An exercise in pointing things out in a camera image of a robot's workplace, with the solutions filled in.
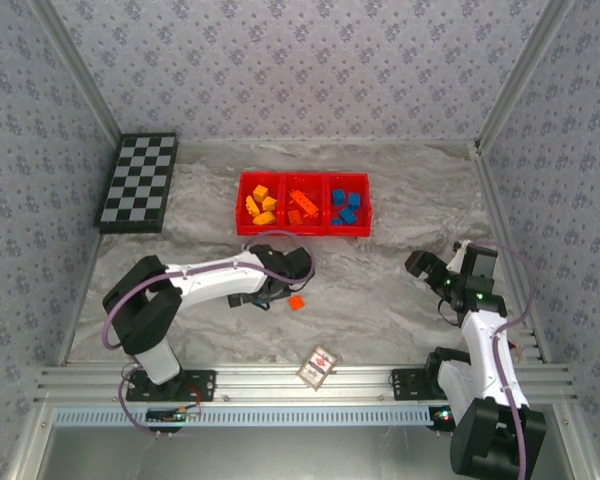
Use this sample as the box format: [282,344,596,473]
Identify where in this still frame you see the red three-compartment tray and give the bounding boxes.
[234,171,372,238]

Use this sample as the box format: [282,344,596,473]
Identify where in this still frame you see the orange long lego brick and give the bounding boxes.
[287,188,318,211]

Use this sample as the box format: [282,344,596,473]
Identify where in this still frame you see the playing card box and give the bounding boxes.
[297,344,340,391]

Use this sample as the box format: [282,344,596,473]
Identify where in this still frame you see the aluminium front rail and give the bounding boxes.
[32,363,579,405]

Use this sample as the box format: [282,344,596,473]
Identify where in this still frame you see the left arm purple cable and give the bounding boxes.
[102,229,316,439]

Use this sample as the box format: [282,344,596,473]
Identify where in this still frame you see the aluminium side rail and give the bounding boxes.
[57,232,106,366]
[469,142,551,364]

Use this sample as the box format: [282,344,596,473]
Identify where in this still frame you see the black grey chessboard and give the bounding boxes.
[93,131,180,235]

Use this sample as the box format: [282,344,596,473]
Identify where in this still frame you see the pale blue cable duct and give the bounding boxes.
[54,404,434,429]

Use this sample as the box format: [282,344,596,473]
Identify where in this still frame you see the aluminium corner post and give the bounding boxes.
[474,0,579,154]
[27,0,124,147]

